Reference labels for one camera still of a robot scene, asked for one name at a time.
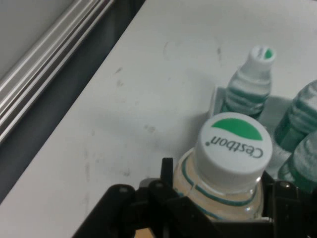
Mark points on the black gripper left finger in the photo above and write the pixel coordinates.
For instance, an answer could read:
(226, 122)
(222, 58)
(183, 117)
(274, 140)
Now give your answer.
(148, 205)

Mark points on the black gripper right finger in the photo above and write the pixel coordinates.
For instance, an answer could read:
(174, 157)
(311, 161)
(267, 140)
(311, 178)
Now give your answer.
(289, 210)

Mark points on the water bottle with green label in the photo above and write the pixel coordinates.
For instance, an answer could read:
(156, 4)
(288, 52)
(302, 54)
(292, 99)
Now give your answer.
(255, 84)
(301, 171)
(298, 114)
(232, 148)

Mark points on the blue and white cardboard box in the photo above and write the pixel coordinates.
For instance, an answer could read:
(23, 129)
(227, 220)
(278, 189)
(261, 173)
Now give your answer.
(215, 104)

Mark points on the horizontal aluminium frame rail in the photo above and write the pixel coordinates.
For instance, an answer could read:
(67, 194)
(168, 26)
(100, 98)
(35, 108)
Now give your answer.
(49, 62)

